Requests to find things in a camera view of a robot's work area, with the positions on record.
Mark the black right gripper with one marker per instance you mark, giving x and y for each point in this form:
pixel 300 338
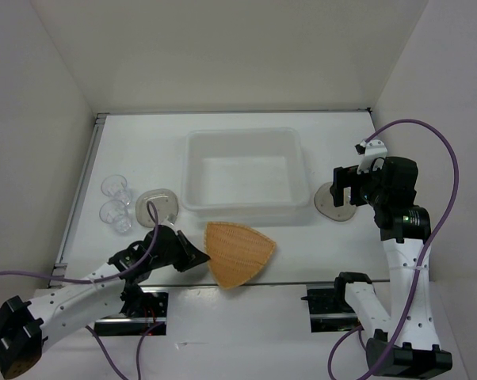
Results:
pixel 343 176

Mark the clear plastic cup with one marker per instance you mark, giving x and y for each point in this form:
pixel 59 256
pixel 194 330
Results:
pixel 115 214
pixel 116 187

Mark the aluminium table frame rail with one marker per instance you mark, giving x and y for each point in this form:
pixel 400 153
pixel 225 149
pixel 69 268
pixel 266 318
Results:
pixel 60 265

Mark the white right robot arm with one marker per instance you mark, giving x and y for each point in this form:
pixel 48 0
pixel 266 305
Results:
pixel 402 341

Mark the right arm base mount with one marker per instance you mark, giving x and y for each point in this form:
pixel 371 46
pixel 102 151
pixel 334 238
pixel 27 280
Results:
pixel 326 313

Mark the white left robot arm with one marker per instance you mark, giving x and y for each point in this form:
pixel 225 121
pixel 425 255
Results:
pixel 29 328

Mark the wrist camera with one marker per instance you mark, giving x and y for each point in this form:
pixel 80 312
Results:
pixel 373 155
pixel 170 220

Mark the translucent plastic bin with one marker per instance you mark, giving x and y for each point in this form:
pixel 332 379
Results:
pixel 249 175

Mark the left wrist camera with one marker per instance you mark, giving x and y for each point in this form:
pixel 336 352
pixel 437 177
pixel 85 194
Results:
pixel 170 220

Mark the woven bamboo basket tray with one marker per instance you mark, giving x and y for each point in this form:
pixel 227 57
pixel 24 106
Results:
pixel 237 253

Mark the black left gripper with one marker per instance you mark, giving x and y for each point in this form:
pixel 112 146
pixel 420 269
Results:
pixel 191 255

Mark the clear glass plate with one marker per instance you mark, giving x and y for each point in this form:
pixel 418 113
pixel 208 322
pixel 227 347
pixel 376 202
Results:
pixel 324 204
pixel 165 202

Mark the clear plastic cup front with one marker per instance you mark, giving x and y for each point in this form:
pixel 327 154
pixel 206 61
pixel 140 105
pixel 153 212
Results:
pixel 115 214

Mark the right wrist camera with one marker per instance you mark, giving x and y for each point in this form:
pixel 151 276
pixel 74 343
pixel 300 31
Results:
pixel 373 155

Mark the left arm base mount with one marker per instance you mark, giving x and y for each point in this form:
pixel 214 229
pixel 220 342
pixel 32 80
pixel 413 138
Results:
pixel 148 316

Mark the clear plastic cup rear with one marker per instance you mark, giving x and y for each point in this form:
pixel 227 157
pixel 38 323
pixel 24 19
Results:
pixel 116 187

